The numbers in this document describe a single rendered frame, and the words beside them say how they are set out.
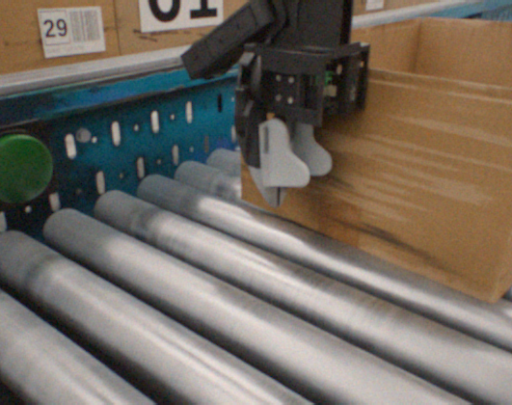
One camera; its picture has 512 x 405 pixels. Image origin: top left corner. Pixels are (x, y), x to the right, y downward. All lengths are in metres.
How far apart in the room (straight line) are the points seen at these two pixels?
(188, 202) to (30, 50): 0.24
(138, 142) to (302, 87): 0.34
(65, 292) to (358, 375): 0.25
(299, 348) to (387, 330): 0.07
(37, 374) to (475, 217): 0.34
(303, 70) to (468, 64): 0.47
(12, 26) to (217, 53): 0.25
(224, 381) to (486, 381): 0.18
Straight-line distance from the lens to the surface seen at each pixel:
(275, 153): 0.43
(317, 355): 0.38
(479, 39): 0.82
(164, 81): 0.67
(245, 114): 0.41
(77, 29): 0.66
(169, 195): 0.62
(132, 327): 0.41
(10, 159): 0.55
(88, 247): 0.54
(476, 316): 0.45
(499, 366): 0.40
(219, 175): 0.66
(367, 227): 0.48
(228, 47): 0.44
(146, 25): 0.72
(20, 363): 0.41
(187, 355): 0.37
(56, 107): 0.58
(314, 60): 0.38
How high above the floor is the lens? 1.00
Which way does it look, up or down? 26 degrees down
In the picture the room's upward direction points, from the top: straight up
